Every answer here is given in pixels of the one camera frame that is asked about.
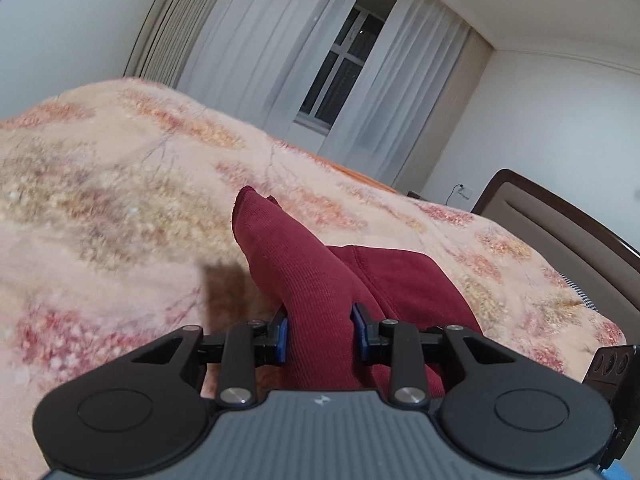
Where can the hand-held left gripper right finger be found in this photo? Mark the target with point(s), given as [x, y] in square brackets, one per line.
[359, 332]

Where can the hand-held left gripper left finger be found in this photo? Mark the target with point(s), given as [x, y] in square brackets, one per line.
[282, 336]

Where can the dark red knit garment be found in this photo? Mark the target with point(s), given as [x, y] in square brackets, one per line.
[320, 300]

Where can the houndstooth pillow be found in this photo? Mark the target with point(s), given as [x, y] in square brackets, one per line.
[580, 294]

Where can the orange bed sheet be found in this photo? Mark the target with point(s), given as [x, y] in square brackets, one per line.
[362, 178]

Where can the dark brown padded headboard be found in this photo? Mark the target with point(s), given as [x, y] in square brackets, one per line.
[565, 220]

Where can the floral peach blanket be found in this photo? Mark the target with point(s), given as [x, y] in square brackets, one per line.
[125, 200]

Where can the beige pleated drape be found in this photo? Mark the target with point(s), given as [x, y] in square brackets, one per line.
[165, 25]
[440, 120]

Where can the sheer white curtain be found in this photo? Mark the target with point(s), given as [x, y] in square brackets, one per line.
[270, 45]
[395, 100]

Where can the white framed window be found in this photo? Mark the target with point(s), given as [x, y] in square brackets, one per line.
[345, 60]

